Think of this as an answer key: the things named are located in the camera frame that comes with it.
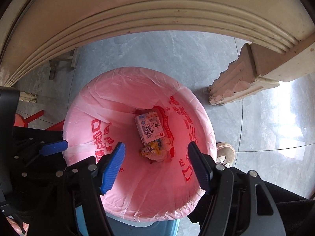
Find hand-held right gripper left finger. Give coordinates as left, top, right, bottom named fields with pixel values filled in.
left=55, top=141, right=126, bottom=236

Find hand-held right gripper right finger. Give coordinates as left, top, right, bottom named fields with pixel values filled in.
left=188, top=141, right=291, bottom=236

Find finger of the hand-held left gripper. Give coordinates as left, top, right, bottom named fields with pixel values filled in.
left=12, top=136, right=69, bottom=179

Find yellow snack wrapper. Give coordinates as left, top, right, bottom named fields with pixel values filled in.
left=140, top=138, right=173, bottom=163

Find white blue milk carton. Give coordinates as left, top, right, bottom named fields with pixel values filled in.
left=134, top=111, right=166, bottom=143

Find waste bin with pink liner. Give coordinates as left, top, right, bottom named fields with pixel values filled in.
left=62, top=66, right=217, bottom=236

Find red plastic stool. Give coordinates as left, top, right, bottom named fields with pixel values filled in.
left=14, top=110, right=65, bottom=131

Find person's beige shoe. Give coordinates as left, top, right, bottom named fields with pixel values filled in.
left=216, top=141, right=236, bottom=169

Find small wooden stool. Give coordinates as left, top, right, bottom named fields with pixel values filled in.
left=49, top=47, right=79, bottom=80

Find person's dark trousers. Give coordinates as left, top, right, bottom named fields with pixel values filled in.
left=0, top=125, right=315, bottom=236

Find cream wooden coffee table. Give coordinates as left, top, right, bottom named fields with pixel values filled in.
left=0, top=0, right=315, bottom=106

